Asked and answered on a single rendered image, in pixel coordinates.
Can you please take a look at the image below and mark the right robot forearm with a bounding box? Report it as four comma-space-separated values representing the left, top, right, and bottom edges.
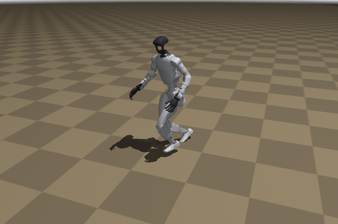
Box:
140, 74, 151, 90

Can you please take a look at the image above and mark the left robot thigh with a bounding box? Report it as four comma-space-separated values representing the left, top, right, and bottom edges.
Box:
156, 96, 186, 131

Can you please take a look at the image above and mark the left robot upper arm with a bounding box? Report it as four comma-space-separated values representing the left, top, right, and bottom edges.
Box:
170, 57, 191, 81

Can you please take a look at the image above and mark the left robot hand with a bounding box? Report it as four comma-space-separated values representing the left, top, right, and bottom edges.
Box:
164, 93, 180, 113

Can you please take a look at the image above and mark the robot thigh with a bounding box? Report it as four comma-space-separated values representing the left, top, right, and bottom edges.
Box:
158, 91, 172, 129
156, 96, 186, 131

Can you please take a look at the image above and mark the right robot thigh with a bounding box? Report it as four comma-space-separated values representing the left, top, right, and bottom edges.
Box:
158, 91, 172, 129

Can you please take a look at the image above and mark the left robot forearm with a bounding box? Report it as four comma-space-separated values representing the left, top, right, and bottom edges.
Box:
177, 76, 191, 99

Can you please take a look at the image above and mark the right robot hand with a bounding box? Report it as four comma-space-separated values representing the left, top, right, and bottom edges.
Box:
129, 83, 142, 100

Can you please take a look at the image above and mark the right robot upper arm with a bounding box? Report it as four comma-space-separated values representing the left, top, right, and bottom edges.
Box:
148, 55, 157, 78

